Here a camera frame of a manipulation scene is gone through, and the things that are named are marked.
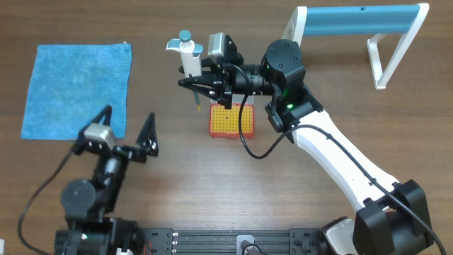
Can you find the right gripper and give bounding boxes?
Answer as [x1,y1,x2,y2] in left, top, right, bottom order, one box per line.
[178,34,245,110]

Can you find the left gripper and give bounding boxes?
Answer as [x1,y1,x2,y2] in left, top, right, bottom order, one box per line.
[72,105,159,164]

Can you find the white pipette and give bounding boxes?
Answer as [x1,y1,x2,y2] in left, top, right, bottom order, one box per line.
[166,29,205,114]

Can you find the red and yellow tip box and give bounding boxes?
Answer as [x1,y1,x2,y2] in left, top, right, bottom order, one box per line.
[208,101,256,140]

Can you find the blue cloth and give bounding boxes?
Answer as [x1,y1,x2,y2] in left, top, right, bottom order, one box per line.
[20,42,133,141]

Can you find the white and blue stand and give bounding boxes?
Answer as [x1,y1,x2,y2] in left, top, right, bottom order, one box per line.
[281,2,430,91]

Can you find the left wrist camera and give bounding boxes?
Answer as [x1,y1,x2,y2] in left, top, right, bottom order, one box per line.
[83,123,116,150]

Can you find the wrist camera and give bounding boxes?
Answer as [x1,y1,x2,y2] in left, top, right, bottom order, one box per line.
[83,123,116,150]
[207,32,227,58]

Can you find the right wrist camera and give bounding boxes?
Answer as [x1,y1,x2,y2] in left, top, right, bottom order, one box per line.
[207,32,227,58]

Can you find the black cable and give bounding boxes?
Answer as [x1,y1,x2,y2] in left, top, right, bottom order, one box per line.
[228,62,447,255]
[17,148,75,255]

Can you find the mounting rail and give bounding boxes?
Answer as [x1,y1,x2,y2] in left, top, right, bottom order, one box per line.
[55,228,328,255]

